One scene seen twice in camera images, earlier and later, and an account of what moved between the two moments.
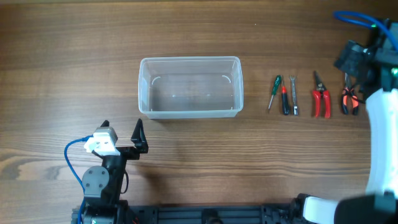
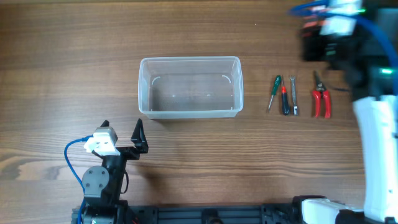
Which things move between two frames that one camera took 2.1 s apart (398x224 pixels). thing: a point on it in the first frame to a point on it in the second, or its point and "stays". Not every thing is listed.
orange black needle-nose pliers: x=347 y=91 to x=310 y=28
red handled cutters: x=320 y=89 stays
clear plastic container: x=190 y=87 stays
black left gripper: x=140 y=144 stays
